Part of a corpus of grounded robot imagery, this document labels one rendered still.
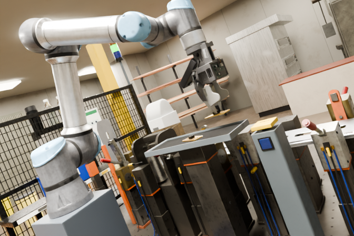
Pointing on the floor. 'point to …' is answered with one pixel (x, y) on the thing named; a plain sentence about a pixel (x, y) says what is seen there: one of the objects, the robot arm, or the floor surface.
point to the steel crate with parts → (174, 129)
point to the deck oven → (265, 62)
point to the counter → (318, 87)
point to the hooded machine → (160, 115)
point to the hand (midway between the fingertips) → (215, 108)
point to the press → (338, 6)
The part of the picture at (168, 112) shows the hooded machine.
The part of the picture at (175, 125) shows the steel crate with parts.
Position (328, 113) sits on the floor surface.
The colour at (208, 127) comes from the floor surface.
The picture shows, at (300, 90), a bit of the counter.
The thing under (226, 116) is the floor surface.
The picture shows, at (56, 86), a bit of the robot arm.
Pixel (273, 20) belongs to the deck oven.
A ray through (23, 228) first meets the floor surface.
